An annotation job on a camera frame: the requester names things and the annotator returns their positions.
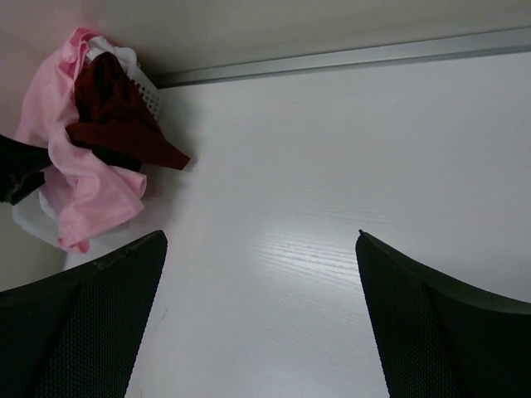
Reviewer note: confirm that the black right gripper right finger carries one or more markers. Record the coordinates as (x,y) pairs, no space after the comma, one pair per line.
(440,337)

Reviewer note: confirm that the pink t shirt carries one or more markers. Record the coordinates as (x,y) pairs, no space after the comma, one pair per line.
(88,196)

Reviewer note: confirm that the dark red t shirt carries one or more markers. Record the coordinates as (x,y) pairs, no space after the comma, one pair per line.
(115,123)

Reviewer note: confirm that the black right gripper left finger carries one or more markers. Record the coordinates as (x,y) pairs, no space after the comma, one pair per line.
(77,333)

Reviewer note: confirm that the white plastic laundry basket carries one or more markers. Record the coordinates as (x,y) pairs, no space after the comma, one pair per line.
(34,214)

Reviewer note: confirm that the white t shirt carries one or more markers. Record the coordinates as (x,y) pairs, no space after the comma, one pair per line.
(126,56)

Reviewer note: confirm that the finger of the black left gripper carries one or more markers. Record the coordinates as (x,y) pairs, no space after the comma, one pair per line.
(22,168)

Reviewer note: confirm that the aluminium rail at table edge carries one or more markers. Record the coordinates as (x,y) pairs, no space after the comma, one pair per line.
(501,42)

